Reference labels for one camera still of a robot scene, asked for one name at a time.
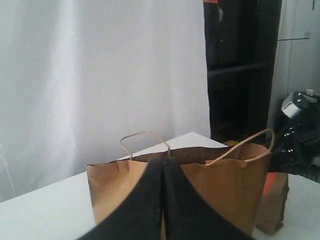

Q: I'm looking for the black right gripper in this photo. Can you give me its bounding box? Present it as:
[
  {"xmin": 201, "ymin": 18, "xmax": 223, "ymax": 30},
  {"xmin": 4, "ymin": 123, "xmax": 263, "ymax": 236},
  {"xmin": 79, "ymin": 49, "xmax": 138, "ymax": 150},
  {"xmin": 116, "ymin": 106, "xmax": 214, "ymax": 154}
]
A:
[{"xmin": 268, "ymin": 121, "xmax": 320, "ymax": 180}]

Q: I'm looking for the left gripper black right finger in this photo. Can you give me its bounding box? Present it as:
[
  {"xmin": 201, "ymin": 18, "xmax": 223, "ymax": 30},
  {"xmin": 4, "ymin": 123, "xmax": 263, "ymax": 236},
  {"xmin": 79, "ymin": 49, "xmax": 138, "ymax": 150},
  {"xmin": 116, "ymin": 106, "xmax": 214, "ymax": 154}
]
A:
[{"xmin": 163, "ymin": 157, "xmax": 252, "ymax": 240}]

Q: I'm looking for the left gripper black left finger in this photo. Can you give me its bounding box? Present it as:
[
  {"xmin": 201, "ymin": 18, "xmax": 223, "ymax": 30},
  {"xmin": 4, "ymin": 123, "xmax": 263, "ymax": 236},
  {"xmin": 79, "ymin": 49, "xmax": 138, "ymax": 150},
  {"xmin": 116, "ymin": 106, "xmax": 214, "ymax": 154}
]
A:
[{"xmin": 80, "ymin": 158, "xmax": 164, "ymax": 240}]

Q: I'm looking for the brown paper shopping bag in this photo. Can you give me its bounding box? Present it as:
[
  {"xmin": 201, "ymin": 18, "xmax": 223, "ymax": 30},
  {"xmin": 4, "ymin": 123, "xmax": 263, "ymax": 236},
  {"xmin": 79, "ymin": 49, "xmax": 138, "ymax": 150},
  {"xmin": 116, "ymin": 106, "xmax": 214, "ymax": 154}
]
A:
[{"xmin": 86, "ymin": 132, "xmax": 271, "ymax": 235}]

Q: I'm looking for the brown pouch with orange label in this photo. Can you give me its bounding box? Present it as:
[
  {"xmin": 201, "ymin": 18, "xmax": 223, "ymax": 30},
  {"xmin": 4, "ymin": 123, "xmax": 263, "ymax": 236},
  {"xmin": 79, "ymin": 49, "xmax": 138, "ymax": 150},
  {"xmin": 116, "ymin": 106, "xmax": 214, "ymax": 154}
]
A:
[{"xmin": 255, "ymin": 172, "xmax": 290, "ymax": 236}]

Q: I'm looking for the white backdrop curtain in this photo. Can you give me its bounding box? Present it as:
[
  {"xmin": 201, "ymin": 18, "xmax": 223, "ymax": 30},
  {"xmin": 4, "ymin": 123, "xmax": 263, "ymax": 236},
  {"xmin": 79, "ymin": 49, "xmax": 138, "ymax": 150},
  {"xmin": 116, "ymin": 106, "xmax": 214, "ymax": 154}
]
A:
[{"xmin": 0, "ymin": 0, "xmax": 210, "ymax": 201}]

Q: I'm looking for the black metal frame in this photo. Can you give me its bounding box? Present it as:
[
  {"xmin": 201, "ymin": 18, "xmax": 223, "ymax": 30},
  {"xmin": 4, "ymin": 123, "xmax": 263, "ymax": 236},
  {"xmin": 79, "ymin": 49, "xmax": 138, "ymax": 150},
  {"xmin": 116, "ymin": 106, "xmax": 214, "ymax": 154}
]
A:
[{"xmin": 203, "ymin": 0, "xmax": 282, "ymax": 142}]

